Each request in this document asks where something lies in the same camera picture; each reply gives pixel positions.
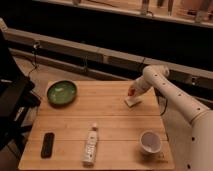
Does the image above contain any white plastic bottle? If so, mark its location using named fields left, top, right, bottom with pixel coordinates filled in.
left=82, top=123, right=98, bottom=167

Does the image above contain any black chair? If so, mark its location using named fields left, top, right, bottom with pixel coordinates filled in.
left=0, top=30, right=41, bottom=153

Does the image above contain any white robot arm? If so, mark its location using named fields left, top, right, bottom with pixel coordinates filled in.
left=128, top=65, right=213, bottom=171

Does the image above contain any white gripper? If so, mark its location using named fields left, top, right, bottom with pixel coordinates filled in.
left=128, top=76, right=151, bottom=97

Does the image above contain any white cup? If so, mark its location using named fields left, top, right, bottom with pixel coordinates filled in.
left=139, top=131, right=162, bottom=155

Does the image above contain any white sponge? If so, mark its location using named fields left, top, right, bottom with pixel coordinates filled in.
left=124, top=96, right=141, bottom=107

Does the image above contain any red pepper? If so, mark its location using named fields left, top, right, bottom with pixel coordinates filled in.
left=128, top=89, right=135, bottom=96

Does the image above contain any green bowl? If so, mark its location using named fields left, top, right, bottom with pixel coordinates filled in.
left=47, top=80, right=77, bottom=106

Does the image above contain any black remote control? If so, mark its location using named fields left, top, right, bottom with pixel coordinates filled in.
left=41, top=132, right=55, bottom=158

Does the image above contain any wooden table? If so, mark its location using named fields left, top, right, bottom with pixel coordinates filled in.
left=19, top=81, right=175, bottom=171

